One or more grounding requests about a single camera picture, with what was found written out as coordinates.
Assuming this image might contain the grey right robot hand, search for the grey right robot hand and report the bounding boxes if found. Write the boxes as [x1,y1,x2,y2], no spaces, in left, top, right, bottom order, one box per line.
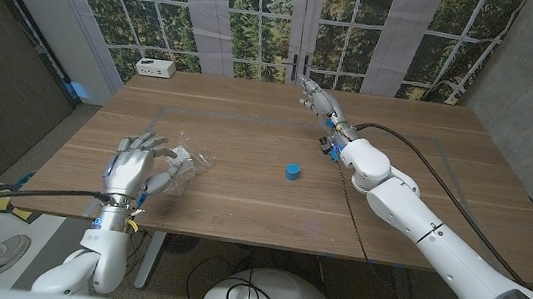
[293,75,367,154]

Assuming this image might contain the clear plastic wrap sheet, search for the clear plastic wrap sheet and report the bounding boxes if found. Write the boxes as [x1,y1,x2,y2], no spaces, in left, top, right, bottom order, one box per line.
[160,128,218,200]

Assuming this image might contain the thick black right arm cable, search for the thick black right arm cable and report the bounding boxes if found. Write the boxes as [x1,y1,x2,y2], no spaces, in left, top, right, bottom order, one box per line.
[339,120,533,287]

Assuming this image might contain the white box on table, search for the white box on table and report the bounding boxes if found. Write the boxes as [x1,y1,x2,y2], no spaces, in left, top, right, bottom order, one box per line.
[134,56,178,81]

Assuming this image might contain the black ribbed round base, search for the black ribbed round base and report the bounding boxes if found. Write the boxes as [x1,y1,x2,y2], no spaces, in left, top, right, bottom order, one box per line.
[163,232,201,256]

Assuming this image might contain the printed forest window backdrop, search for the printed forest window backdrop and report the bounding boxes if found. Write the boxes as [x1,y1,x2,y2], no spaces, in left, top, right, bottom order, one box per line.
[48,0,526,127]

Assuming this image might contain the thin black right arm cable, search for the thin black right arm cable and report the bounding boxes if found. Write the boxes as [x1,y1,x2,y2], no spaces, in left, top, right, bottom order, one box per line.
[319,159,533,299]

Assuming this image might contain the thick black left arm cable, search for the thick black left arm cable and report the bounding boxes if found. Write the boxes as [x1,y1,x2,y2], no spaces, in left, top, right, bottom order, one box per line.
[0,180,115,228]

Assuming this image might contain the black floor cable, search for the black floor cable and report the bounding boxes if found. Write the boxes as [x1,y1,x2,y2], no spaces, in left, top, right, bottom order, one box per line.
[183,252,258,299]
[118,227,154,283]

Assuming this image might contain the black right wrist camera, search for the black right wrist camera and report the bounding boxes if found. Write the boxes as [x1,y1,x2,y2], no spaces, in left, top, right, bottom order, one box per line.
[316,135,335,157]

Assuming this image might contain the blue bottle cap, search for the blue bottle cap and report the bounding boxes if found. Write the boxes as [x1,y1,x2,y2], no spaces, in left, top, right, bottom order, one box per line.
[284,162,302,182]

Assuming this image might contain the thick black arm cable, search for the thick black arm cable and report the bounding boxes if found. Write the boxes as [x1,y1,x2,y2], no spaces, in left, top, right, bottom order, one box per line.
[339,120,533,287]
[0,180,115,228]

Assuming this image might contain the white printed floor mat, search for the white printed floor mat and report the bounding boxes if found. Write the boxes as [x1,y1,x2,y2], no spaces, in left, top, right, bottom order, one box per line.
[0,182,70,296]

